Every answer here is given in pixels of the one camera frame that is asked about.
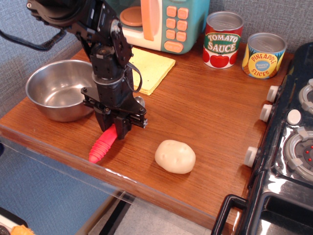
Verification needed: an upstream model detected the teal toy microwave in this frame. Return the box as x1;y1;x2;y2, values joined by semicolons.
107;0;210;54

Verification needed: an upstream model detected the stainless steel bowl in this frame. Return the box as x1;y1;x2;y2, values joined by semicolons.
25;60;96;122

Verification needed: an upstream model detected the orange striped object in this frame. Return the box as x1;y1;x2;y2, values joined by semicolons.
0;208;35;235

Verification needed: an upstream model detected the white toy potato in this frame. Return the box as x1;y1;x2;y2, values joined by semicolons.
155;140;196;174

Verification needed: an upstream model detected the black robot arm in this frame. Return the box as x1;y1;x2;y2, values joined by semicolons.
27;0;147;140

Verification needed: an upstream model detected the black toy stove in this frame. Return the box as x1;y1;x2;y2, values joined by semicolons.
212;43;313;235

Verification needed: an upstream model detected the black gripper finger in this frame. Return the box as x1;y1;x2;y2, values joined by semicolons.
94;109;114;132
114;116;131;140

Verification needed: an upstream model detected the tomato sauce can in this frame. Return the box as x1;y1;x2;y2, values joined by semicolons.
202;11;244;69

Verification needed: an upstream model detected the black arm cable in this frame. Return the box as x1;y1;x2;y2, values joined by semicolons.
0;28;67;52

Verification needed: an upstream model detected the yellow folded cloth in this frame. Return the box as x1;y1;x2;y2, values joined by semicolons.
130;47;176;95

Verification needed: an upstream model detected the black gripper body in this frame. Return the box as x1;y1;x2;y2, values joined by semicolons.
80;78;148;129

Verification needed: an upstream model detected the red-handled metal spoon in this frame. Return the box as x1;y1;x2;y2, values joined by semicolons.
89;97;147;164

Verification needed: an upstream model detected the pineapple slices can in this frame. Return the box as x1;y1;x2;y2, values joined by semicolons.
242;32;287;79

